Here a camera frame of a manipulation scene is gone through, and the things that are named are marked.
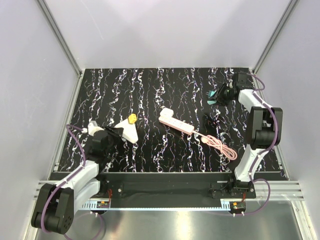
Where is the light teal USB-C charger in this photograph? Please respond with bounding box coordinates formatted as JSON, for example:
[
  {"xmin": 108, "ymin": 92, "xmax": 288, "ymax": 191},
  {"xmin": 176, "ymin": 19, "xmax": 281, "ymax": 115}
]
[{"xmin": 207, "ymin": 100, "xmax": 217, "ymax": 105}]

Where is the white triangular socket adapter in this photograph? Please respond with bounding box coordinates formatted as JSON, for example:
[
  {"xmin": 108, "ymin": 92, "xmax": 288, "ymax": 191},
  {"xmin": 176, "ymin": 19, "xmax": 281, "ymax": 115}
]
[{"xmin": 114, "ymin": 117, "xmax": 139, "ymax": 144}]

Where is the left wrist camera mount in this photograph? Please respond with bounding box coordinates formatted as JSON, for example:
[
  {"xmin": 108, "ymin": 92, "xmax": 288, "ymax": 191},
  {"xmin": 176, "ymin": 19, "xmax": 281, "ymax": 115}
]
[{"xmin": 81, "ymin": 120, "xmax": 104, "ymax": 137}]

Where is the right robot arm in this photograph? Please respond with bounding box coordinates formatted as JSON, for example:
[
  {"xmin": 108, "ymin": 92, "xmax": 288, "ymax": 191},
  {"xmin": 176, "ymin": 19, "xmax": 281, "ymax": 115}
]
[{"xmin": 207, "ymin": 72, "xmax": 283, "ymax": 199}]

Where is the pink power strip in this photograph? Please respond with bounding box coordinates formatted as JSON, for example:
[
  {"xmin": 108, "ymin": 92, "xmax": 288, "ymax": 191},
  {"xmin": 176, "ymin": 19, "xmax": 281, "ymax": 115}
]
[{"xmin": 158, "ymin": 116, "xmax": 195, "ymax": 135}]

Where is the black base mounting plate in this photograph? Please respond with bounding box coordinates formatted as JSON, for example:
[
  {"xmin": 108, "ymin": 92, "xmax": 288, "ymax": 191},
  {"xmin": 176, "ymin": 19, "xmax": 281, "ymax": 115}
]
[{"xmin": 93, "ymin": 172, "xmax": 257, "ymax": 210}]

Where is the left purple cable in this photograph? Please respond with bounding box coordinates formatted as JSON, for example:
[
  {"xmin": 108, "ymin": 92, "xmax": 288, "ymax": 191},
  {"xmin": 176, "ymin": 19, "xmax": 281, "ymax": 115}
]
[{"xmin": 41, "ymin": 124, "xmax": 109, "ymax": 240}]

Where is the pink coiled power cord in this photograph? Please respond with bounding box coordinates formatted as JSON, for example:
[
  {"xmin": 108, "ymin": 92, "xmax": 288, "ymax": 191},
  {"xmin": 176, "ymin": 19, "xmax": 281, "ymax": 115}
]
[{"xmin": 192, "ymin": 131, "xmax": 238, "ymax": 161}]

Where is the white plug on strip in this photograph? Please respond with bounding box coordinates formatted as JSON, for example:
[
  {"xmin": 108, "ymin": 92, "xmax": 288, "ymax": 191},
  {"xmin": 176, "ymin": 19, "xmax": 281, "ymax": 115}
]
[{"xmin": 160, "ymin": 107, "xmax": 174, "ymax": 118}]

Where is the yellow USB charger plug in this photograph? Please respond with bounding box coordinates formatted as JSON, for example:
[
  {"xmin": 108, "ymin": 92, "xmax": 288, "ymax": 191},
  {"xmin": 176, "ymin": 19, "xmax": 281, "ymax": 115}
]
[{"xmin": 127, "ymin": 113, "xmax": 137, "ymax": 125}]

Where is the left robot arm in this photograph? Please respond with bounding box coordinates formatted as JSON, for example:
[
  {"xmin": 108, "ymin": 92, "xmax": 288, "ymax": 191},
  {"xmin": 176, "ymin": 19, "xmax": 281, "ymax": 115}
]
[{"xmin": 30, "ymin": 126, "xmax": 124, "ymax": 235}]

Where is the dark teal dual USB charger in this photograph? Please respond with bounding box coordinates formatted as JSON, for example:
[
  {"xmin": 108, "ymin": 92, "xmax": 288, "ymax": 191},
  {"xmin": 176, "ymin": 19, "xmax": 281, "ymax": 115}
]
[{"xmin": 207, "ymin": 90, "xmax": 216, "ymax": 98}]

